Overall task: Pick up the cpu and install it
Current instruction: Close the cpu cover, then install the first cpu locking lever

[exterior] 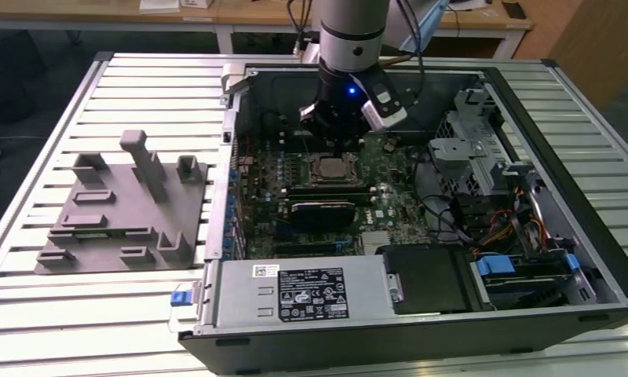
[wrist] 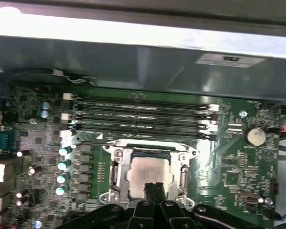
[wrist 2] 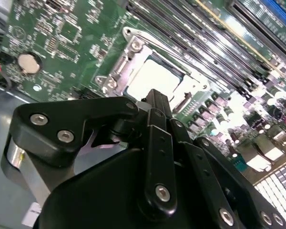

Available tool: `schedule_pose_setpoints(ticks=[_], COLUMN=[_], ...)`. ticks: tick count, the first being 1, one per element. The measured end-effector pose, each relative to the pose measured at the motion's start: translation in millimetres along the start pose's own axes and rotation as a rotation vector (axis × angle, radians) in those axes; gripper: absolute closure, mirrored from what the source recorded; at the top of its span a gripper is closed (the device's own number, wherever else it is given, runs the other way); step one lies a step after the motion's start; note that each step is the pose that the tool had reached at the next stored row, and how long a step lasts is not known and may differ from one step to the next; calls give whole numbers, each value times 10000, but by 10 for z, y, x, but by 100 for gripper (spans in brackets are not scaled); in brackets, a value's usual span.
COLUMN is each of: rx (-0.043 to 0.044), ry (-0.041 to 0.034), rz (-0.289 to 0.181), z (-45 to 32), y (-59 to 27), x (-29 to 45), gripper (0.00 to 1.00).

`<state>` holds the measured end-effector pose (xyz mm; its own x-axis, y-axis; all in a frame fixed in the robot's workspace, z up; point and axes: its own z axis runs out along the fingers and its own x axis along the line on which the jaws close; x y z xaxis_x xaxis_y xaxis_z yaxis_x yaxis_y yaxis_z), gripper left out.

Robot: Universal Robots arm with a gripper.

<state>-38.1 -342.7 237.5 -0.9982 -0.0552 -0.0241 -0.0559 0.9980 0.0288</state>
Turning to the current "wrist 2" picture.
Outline metal socket cover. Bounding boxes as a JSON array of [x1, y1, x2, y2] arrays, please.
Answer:
[[104, 40, 212, 105]]

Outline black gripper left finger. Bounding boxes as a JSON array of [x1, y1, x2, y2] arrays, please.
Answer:
[[0, 88, 179, 217]]

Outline silver CPU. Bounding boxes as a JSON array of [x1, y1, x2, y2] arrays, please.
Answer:
[[125, 58, 185, 101]]

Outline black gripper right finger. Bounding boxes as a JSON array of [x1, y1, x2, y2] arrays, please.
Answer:
[[158, 92, 286, 229]]

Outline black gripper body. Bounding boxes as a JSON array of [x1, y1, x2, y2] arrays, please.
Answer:
[[35, 147, 221, 229]]

